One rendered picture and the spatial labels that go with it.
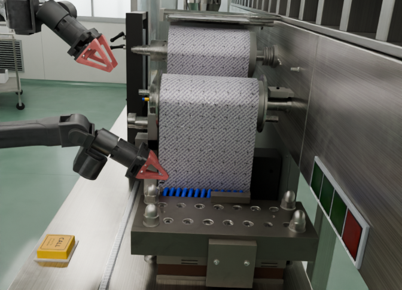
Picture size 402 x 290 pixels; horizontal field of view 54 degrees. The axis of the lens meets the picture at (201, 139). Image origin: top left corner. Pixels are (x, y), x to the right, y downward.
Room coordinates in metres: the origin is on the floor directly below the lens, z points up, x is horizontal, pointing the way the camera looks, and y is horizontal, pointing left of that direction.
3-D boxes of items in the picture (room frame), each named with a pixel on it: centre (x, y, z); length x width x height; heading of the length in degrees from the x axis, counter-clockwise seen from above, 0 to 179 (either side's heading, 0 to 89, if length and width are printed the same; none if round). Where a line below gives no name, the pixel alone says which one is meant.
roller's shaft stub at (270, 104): (0.98, -0.19, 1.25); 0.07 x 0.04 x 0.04; 92
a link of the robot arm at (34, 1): (0.99, 0.39, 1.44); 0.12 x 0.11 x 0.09; 91
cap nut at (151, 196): (0.84, 0.11, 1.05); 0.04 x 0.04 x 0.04
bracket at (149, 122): (1.00, 0.15, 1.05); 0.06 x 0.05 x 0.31; 92
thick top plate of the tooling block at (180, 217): (0.80, -0.06, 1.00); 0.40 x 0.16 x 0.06; 92
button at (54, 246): (0.80, 0.33, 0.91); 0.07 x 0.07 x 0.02; 2
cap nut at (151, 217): (0.75, 0.10, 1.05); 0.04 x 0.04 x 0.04
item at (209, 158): (0.91, -0.01, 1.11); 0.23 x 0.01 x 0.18; 92
